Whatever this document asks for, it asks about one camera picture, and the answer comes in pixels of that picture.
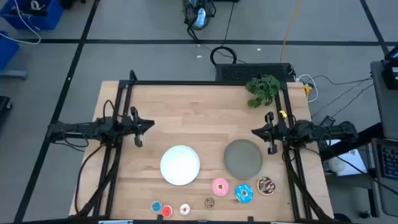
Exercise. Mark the black keyboard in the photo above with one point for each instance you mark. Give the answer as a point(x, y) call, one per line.
point(388, 161)

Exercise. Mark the grey round plate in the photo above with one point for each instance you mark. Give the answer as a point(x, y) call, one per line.
point(243, 159)

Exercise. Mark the grey desk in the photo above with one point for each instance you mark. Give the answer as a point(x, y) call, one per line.
point(382, 199)
point(385, 102)

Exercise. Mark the blue plastic bin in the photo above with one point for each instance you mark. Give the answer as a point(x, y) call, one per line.
point(7, 49)
point(53, 18)

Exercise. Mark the large chocolate frosted donut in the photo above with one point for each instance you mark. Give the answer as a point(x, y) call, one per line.
point(261, 186)

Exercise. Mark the yellow power plug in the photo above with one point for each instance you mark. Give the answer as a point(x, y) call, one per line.
point(308, 89)

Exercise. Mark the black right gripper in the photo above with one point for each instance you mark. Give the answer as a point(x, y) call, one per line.
point(281, 130)

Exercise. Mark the black computer case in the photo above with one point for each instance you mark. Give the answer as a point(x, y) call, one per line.
point(248, 72)

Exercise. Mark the black chair base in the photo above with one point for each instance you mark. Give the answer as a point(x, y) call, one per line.
point(3, 105)

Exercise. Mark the white paper sheet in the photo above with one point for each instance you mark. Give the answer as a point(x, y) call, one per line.
point(354, 161)

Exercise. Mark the small red frosted donut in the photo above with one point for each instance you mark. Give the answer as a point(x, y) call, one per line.
point(163, 211)

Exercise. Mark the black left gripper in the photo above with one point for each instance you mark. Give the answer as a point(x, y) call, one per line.
point(129, 127)

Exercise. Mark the green potted plant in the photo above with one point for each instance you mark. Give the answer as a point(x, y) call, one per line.
point(264, 88)

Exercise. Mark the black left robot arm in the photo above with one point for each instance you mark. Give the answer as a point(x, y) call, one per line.
point(77, 129)

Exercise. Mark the black monitor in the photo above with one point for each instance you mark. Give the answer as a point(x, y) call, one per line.
point(392, 74)

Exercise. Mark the small white frosted donut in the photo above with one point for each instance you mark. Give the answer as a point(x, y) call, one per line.
point(182, 209)

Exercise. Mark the grey table foot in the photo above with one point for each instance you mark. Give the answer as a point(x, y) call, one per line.
point(12, 74)

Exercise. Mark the large blue frosted donut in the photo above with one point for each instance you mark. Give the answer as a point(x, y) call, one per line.
point(238, 193)

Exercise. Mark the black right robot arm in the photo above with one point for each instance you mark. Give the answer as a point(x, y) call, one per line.
point(326, 132)

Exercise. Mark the large pink frosted donut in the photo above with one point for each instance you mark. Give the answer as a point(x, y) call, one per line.
point(215, 186)

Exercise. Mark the black floor fan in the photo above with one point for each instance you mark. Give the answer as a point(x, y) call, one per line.
point(199, 18)

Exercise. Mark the white round plate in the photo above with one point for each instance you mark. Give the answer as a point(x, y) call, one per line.
point(180, 165)

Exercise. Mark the small chocolate sprinkled donut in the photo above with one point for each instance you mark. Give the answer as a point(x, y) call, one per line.
point(206, 203)

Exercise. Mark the black aluminium table frame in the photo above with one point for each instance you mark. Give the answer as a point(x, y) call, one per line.
point(186, 83)

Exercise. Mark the small blue frosted donut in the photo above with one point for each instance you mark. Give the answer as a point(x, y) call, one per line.
point(153, 205)

